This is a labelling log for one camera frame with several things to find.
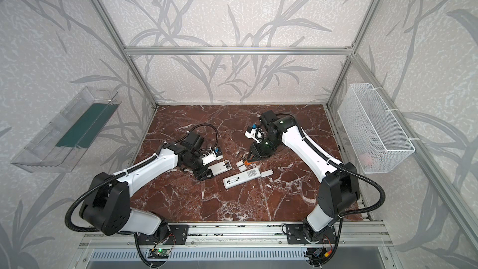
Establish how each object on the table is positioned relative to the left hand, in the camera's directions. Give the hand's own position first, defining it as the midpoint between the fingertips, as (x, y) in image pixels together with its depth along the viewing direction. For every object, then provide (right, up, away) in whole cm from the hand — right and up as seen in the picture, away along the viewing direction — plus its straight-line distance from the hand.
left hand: (211, 163), depth 86 cm
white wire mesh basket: (+61, +13, -25) cm, 67 cm away
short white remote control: (+3, -3, +5) cm, 7 cm away
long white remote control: (+14, -8, +2) cm, 16 cm away
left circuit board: (-17, -32, -15) cm, 39 cm away
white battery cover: (+27, -6, +5) cm, 28 cm away
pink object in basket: (+65, +4, -13) cm, 66 cm away
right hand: (+19, +6, -9) cm, 22 cm away
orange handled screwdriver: (+17, +3, -11) cm, 20 cm away
